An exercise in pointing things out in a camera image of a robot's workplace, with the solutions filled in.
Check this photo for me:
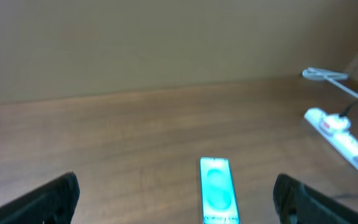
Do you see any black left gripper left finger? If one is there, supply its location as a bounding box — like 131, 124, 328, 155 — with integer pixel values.
0, 172, 80, 223

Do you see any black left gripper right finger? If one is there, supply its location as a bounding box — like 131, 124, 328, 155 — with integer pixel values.
273, 174, 358, 224

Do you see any white power strip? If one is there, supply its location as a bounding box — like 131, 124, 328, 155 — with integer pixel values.
304, 108, 358, 170

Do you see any white power strip cord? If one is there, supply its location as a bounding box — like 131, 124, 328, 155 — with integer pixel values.
301, 67, 358, 177

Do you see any blue Galaxy smartphone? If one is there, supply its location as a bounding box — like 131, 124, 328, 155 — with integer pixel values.
200, 157, 241, 224

